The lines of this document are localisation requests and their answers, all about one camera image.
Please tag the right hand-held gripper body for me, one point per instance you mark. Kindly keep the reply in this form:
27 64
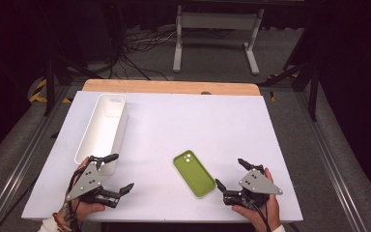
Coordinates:
257 185

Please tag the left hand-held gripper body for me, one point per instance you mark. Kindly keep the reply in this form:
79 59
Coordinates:
87 180

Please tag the green phone case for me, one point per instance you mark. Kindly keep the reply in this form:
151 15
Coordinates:
194 173

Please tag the white plastic storage box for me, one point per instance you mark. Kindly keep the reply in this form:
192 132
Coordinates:
104 129

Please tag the person's left hand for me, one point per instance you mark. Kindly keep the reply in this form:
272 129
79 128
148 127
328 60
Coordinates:
88 208

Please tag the person's right hand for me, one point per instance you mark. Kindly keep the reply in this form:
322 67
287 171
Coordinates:
264 216

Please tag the white board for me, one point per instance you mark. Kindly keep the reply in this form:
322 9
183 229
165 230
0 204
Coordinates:
180 129

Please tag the wooden table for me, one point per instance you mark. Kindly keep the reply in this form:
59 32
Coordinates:
170 87

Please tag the black tripod stand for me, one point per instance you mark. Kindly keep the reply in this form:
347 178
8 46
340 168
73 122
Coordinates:
50 87
312 93

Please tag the yellow black floor tape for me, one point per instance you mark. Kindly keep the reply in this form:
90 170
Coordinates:
38 93

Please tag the aluminium floor rail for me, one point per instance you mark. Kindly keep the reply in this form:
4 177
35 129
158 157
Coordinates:
330 164
16 170

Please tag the white metal desk frame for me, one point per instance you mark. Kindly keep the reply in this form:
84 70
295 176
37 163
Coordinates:
217 21

